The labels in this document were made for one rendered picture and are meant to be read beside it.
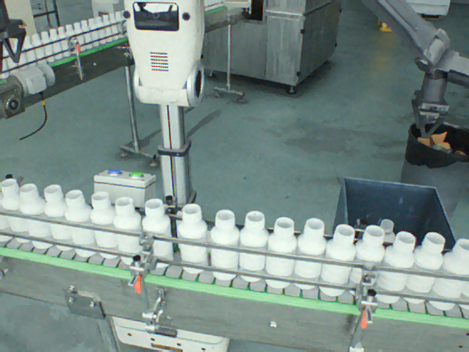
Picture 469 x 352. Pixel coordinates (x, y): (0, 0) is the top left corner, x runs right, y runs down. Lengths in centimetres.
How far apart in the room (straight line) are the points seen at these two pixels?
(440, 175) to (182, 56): 169
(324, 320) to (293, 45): 370
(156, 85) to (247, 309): 78
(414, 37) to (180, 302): 78
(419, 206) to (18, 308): 195
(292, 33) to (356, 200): 312
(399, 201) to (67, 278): 106
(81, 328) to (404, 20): 188
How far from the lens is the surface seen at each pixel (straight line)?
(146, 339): 190
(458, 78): 102
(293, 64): 443
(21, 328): 227
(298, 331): 96
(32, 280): 113
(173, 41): 128
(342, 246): 80
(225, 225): 79
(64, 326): 219
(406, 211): 147
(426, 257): 86
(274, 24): 442
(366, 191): 140
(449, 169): 247
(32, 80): 219
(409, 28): 93
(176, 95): 135
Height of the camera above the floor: 167
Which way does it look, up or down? 34 degrees down
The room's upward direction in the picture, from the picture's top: 1 degrees clockwise
